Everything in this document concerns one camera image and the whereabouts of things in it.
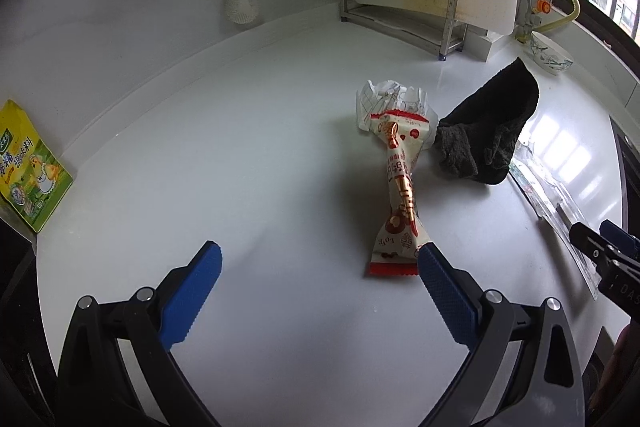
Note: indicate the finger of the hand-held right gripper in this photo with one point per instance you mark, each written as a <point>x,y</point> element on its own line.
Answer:
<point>592,247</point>
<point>622,237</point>

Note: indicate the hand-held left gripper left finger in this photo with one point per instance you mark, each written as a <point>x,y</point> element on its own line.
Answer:
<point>192,297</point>

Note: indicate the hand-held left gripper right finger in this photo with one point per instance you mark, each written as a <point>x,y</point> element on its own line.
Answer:
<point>445,297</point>

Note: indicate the clear plastic toothbrush package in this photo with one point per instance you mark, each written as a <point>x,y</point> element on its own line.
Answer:
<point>545,197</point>

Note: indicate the red and white snack wrapper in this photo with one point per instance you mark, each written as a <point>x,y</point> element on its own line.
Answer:
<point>400,187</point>

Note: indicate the person's right forearm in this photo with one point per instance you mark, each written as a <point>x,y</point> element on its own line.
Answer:
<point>620,362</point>

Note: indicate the dark grey cloth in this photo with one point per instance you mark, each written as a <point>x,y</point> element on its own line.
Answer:
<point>492,122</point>

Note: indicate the white patterned bowl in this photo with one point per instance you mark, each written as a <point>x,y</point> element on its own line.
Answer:
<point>552,54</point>

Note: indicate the yellow green seasoning pouch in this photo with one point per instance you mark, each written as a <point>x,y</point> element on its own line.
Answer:
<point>30,172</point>

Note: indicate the crumpled white printed paper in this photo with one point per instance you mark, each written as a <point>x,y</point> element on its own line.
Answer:
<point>390,94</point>

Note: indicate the orange knob gas fitting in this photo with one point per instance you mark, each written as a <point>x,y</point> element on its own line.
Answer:
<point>541,4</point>

